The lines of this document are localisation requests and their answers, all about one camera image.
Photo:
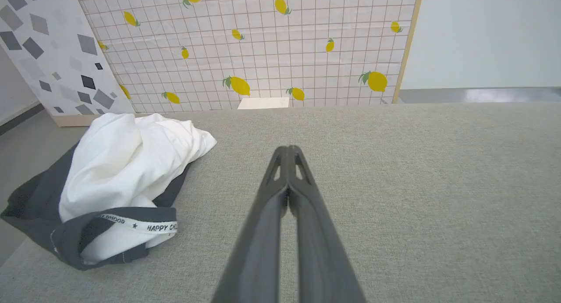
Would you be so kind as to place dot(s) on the flat white box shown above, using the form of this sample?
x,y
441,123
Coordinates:
x,y
263,103

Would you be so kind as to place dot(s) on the lemon print grid panel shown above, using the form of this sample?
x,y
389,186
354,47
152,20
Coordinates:
x,y
285,62

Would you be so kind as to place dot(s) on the grey terrazzo pattern panel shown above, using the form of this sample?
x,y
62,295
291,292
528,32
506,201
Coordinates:
x,y
48,53

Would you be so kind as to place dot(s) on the white and black raglan shirt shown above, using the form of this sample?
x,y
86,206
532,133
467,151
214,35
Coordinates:
x,y
122,162

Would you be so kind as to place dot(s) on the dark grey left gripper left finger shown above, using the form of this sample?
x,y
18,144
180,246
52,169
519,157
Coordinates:
x,y
258,250

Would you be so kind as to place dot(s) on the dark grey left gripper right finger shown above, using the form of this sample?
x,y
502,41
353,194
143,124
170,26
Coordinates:
x,y
320,259

